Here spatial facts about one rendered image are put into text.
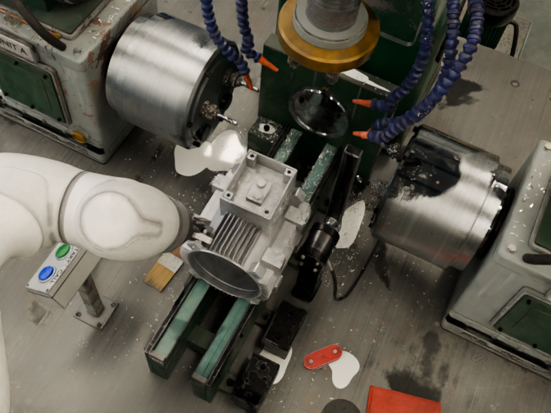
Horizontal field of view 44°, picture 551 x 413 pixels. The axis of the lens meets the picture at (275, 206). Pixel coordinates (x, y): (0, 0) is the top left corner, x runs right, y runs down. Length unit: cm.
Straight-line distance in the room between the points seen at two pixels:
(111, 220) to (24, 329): 74
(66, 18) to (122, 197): 70
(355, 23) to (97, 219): 59
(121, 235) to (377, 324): 82
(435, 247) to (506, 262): 14
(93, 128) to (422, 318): 85
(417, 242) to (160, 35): 66
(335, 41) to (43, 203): 56
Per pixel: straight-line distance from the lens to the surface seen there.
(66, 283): 126
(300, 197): 130
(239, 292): 135
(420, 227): 131
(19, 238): 91
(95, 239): 84
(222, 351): 134
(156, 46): 142
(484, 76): 199
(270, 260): 124
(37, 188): 91
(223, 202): 123
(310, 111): 151
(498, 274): 132
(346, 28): 119
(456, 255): 133
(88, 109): 154
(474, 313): 147
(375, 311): 153
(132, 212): 83
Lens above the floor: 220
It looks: 60 degrees down
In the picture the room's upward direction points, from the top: 8 degrees clockwise
